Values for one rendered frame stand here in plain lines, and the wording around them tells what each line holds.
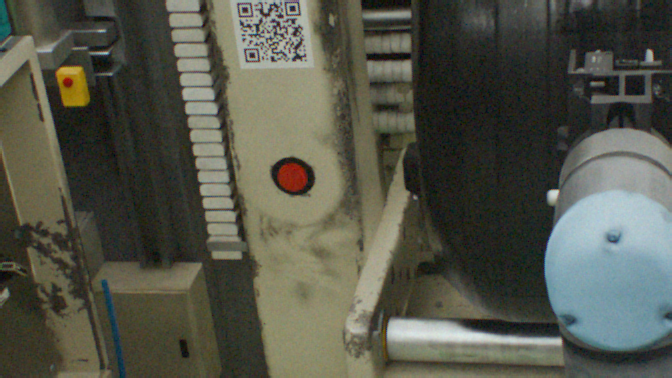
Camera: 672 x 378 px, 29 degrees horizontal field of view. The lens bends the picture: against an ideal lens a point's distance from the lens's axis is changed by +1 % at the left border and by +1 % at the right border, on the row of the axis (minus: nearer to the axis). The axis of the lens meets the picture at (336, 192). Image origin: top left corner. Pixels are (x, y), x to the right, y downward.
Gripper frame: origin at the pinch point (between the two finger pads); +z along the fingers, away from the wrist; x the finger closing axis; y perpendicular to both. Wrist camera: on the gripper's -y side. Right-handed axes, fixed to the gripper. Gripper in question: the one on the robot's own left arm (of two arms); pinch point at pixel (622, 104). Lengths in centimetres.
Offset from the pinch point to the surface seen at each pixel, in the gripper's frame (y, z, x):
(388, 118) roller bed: -24, 63, 31
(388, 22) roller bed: -11, 61, 29
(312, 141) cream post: -11.4, 21.1, 30.5
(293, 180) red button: -15.7, 21.0, 32.8
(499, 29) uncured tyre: 5.5, 2.3, 9.5
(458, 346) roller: -31.2, 15.4, 15.8
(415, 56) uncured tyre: 2.4, 5.2, 16.8
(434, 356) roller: -32.6, 15.5, 18.3
